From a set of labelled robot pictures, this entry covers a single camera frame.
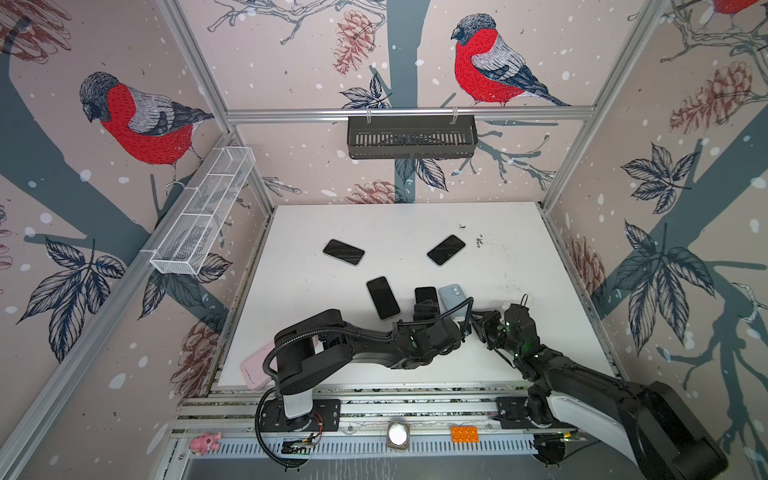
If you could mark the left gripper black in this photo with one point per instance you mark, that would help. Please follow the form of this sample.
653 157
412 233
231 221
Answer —
430 315

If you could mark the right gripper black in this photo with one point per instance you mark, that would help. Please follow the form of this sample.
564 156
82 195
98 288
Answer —
484 323

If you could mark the light-blue phone case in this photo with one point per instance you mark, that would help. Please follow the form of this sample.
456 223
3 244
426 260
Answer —
452 296

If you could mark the black phone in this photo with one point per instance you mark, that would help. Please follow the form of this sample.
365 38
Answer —
343 252
383 298
446 250

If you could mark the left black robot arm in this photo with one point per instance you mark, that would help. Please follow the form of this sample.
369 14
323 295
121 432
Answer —
307 353

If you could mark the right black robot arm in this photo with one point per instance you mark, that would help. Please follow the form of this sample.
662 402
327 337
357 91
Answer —
649 424

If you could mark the pink phone case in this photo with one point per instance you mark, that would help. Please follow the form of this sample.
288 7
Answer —
252 369

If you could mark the round silver button light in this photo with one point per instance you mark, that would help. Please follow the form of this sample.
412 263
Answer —
398 436

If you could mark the orange toy brick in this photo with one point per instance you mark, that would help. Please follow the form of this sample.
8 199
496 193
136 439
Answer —
464 434

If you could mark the pink plush toy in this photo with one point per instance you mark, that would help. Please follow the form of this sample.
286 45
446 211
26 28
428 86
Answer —
205 444

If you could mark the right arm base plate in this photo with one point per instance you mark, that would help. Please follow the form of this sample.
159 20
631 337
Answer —
512 413

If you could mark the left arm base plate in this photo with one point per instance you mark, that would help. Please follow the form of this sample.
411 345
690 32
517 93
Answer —
324 417

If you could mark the black wall basket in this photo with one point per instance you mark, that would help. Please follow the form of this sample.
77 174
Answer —
412 137

